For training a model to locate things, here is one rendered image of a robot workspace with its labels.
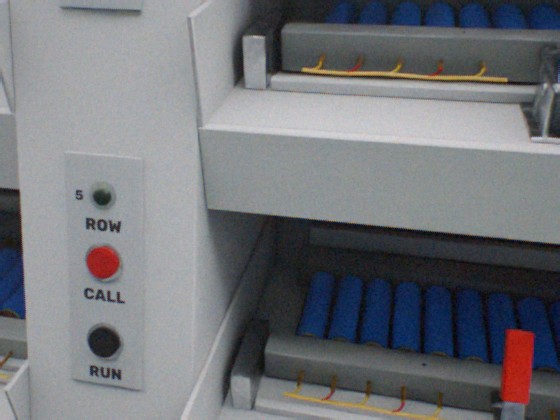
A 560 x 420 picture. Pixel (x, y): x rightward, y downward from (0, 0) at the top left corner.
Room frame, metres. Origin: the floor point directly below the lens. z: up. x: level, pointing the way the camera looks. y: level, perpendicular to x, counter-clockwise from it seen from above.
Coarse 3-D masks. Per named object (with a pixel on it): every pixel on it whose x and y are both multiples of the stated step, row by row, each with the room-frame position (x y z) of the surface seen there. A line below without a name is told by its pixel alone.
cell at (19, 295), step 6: (24, 282) 0.40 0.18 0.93; (18, 288) 0.40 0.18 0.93; (24, 288) 0.40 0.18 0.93; (12, 294) 0.39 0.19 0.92; (18, 294) 0.39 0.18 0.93; (24, 294) 0.39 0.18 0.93; (12, 300) 0.38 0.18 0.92; (18, 300) 0.38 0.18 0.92; (24, 300) 0.39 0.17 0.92; (6, 306) 0.38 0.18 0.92; (12, 306) 0.38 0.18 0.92; (18, 306) 0.38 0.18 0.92; (24, 306) 0.38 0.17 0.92; (12, 312) 0.38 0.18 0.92; (18, 312) 0.38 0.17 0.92; (24, 312) 0.38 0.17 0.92; (18, 318) 0.38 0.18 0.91
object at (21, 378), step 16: (0, 192) 0.49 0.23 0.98; (16, 192) 0.49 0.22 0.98; (0, 208) 0.49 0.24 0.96; (16, 208) 0.48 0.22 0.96; (0, 384) 0.34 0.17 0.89; (16, 384) 0.28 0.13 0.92; (0, 400) 0.32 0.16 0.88; (16, 400) 0.28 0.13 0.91; (0, 416) 0.31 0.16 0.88; (16, 416) 0.28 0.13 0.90
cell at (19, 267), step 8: (16, 264) 0.42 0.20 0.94; (8, 272) 0.41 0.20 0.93; (16, 272) 0.41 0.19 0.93; (0, 280) 0.40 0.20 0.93; (8, 280) 0.41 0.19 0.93; (16, 280) 0.41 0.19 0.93; (0, 288) 0.40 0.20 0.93; (8, 288) 0.40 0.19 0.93; (16, 288) 0.41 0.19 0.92; (0, 296) 0.39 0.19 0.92; (8, 296) 0.40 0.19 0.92; (0, 304) 0.39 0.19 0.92
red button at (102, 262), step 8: (96, 248) 0.28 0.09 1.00; (104, 248) 0.28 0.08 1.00; (88, 256) 0.28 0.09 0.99; (96, 256) 0.28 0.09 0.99; (104, 256) 0.28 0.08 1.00; (112, 256) 0.28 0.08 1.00; (88, 264) 0.28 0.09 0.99; (96, 264) 0.28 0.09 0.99; (104, 264) 0.27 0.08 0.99; (112, 264) 0.27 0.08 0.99; (96, 272) 0.28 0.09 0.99; (104, 272) 0.27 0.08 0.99; (112, 272) 0.28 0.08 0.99
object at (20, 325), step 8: (0, 320) 0.36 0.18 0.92; (8, 320) 0.36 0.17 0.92; (16, 320) 0.36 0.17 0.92; (24, 320) 0.36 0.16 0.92; (0, 328) 0.35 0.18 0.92; (8, 328) 0.35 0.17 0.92; (16, 328) 0.35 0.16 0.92; (24, 328) 0.35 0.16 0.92; (0, 336) 0.35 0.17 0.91; (8, 336) 0.34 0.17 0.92; (16, 336) 0.34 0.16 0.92; (24, 336) 0.34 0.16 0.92; (0, 344) 0.35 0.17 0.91; (8, 344) 0.35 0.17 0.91; (16, 344) 0.34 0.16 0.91; (24, 344) 0.34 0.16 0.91; (0, 352) 0.35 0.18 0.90; (8, 352) 0.35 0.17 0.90; (16, 352) 0.35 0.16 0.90; (24, 352) 0.35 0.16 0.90; (0, 376) 0.33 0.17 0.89; (8, 376) 0.33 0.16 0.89
